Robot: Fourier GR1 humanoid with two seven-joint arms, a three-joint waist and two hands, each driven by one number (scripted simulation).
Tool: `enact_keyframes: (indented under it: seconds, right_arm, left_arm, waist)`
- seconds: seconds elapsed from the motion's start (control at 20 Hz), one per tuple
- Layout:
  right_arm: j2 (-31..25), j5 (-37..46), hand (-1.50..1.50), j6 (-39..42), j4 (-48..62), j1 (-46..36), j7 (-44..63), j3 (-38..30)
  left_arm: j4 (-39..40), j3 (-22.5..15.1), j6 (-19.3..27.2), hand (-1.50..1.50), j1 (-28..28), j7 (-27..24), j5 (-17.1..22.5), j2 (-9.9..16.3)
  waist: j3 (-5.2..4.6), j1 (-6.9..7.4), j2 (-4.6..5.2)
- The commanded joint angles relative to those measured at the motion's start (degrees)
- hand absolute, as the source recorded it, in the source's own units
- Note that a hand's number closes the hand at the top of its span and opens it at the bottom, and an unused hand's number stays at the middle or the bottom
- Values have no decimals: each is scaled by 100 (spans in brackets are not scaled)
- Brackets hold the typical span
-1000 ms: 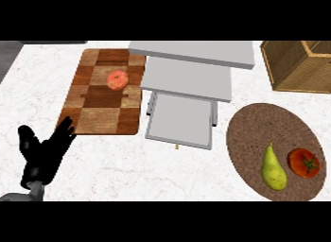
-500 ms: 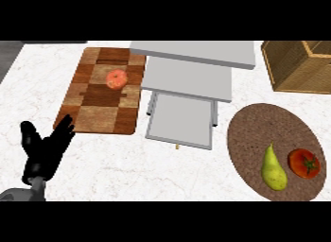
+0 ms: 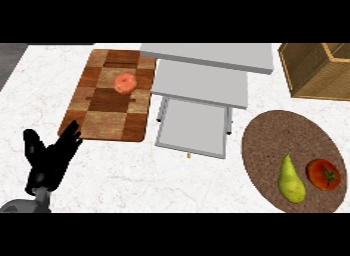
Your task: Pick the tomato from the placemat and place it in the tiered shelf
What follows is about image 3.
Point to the wicker basket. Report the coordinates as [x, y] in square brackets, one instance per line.
[325, 71]

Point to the green pear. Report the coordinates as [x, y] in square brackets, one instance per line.
[291, 185]

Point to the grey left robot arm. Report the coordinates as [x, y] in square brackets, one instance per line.
[30, 204]

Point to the red tomato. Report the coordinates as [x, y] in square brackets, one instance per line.
[324, 174]

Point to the checkered wooden cutting board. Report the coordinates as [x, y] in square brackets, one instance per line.
[108, 100]

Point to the orange peach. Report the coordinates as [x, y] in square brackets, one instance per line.
[126, 83]

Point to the brown oval placemat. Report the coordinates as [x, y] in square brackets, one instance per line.
[293, 160]

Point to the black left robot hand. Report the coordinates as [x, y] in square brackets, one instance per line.
[52, 163]

